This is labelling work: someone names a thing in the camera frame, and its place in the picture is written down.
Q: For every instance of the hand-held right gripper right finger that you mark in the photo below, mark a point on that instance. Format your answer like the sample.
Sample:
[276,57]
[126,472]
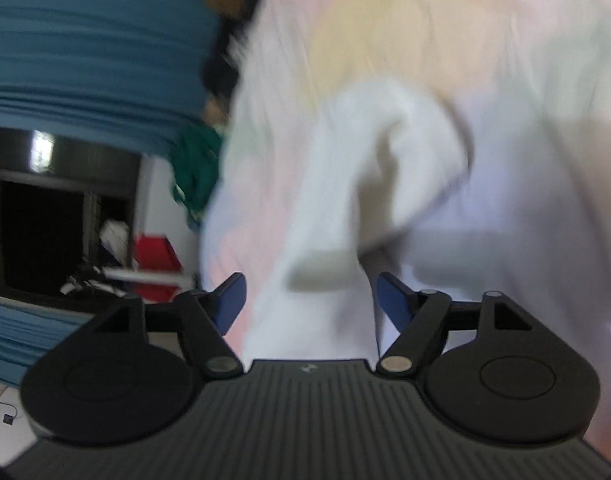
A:
[389,300]

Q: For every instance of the green garment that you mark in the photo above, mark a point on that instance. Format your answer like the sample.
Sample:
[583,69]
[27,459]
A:
[198,170]

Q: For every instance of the pastel patterned bed sheet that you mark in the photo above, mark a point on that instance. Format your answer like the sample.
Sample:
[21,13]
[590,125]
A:
[510,50]

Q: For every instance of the blue curtain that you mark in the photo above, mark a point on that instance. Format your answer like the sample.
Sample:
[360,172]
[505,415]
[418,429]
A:
[85,40]
[20,330]

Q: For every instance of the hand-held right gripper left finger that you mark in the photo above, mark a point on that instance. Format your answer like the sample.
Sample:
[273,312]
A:
[231,304]

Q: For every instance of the white ribbed garment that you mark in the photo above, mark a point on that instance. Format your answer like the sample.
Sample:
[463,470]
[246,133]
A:
[345,160]

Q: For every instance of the red box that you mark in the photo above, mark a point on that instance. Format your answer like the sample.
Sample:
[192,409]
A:
[155,257]

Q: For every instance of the dark cloth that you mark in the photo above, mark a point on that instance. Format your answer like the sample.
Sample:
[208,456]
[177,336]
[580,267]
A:
[220,65]

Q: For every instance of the white hanging garment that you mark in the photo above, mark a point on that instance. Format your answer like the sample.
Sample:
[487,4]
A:
[114,240]

